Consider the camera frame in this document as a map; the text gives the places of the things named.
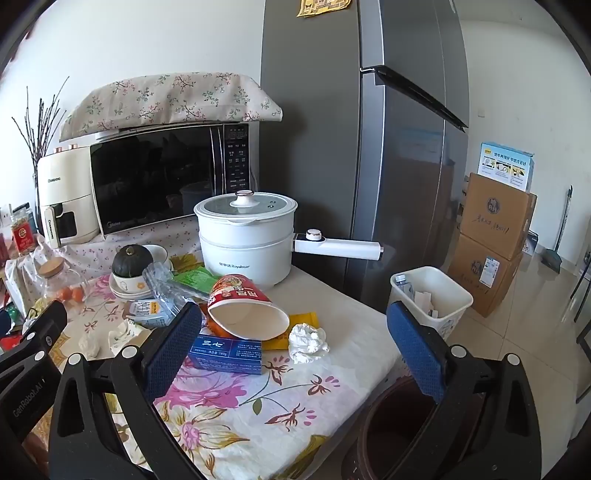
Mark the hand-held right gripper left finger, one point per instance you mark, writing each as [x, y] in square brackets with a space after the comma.
[171, 353]

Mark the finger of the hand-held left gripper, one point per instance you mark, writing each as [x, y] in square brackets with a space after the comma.
[48, 323]

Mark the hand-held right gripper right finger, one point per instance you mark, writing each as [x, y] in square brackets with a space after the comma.
[415, 353]

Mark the orange snack packet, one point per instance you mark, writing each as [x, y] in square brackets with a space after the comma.
[210, 325]

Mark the blue cardboard box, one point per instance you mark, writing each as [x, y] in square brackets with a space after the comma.
[226, 355]

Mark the green foil snack packet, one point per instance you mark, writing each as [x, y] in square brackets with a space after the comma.
[196, 279]

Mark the dark brown round bin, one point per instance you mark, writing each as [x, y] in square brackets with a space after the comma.
[392, 429]

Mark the red paper noodle cup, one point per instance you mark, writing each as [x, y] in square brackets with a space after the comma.
[244, 314]

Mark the yellow snack packet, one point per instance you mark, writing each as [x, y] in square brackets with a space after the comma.
[302, 321]

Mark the white printed trash bin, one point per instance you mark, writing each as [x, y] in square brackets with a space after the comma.
[455, 307]

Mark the small orange fruit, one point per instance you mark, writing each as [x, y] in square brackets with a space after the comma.
[65, 294]
[78, 293]

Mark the glass jar with wooden lid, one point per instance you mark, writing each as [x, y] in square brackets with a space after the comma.
[57, 277]

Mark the white plastic bag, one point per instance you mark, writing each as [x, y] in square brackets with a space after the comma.
[21, 281]

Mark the white paper carton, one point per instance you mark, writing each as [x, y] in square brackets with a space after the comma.
[427, 302]

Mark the crushed clear plastic bottle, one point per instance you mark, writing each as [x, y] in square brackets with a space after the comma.
[168, 288]

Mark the stack of white plates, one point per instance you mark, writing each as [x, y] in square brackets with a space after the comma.
[124, 293]

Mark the small-flower white cloth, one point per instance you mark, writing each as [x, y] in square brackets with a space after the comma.
[97, 258]

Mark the jar with red label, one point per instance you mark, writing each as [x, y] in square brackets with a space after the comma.
[23, 233]

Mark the dark green pumpkin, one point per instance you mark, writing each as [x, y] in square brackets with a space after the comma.
[131, 261]

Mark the large-flower tablecloth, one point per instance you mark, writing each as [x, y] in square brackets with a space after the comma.
[258, 406]

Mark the brown cardboard box with label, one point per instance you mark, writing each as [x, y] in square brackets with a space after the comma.
[485, 277]

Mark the white electric cooking pot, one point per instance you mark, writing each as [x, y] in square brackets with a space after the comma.
[244, 240]

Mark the small white printed box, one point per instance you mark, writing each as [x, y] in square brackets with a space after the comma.
[531, 242]

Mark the broom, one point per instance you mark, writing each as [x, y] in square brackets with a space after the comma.
[554, 249]

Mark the black microwave oven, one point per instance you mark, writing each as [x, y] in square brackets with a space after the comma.
[157, 180]

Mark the black chair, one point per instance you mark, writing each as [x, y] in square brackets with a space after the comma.
[581, 286]

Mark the dried branches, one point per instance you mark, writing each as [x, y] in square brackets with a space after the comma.
[39, 124]

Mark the light blue printed box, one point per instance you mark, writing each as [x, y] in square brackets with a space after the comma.
[505, 166]

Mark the grey refrigerator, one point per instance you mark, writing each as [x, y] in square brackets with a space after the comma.
[323, 138]

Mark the floral microwave cover cloth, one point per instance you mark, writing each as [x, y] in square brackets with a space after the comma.
[175, 99]

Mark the yellow fridge sticker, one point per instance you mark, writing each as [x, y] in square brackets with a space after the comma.
[323, 7]

